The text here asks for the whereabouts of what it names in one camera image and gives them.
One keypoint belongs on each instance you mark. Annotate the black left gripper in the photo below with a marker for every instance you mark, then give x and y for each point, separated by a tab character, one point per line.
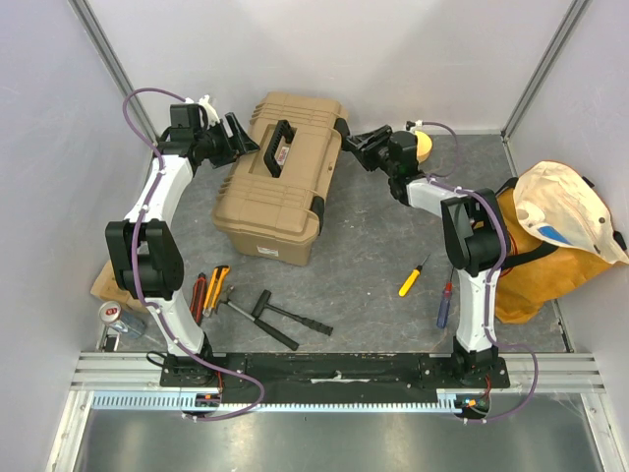
235	147

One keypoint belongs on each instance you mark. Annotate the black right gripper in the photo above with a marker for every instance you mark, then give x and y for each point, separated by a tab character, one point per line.
370	147

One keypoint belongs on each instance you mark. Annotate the tan plastic tool box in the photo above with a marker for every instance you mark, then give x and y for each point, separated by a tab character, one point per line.
272	202

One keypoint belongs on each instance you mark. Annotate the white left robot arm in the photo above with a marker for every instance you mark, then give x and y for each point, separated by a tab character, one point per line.
145	258

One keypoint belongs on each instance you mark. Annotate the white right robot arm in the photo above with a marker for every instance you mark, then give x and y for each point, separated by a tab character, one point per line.
474	232

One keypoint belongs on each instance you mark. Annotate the yellow black utility knife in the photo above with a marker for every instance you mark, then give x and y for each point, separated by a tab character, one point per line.
214	289

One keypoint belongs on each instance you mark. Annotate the black rubber mallet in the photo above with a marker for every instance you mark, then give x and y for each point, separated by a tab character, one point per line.
263	303

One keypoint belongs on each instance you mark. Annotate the red black utility knife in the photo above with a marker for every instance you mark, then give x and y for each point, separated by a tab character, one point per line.
198	298

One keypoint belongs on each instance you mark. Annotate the brown cardboard box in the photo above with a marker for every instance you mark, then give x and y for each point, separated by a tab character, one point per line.
105	288

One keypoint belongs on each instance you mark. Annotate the silver drink can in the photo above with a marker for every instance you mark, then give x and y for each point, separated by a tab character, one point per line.
114	316

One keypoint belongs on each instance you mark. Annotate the orange cloth bag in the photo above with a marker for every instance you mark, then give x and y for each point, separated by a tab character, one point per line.
533	273

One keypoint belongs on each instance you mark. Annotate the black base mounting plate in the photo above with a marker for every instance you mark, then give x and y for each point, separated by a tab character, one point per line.
339	379

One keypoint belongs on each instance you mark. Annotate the right aluminium corner profile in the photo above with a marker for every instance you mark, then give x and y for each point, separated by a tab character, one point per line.
570	20

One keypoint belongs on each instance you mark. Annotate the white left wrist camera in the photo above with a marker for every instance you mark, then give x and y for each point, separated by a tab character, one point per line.
207	109

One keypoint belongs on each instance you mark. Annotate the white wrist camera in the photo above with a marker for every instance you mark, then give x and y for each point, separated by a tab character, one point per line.
414	126
207	109

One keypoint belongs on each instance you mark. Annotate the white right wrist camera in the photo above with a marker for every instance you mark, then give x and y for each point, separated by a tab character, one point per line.
414	126

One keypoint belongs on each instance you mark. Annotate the yellow handle screwdriver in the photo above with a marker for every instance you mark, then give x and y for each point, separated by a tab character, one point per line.
412	278

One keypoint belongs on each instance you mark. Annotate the aluminium corner frame profile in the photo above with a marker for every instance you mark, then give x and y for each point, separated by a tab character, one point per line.
114	66

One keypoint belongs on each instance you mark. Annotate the blue red handle screwdriver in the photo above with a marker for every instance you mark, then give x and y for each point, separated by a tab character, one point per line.
444	305

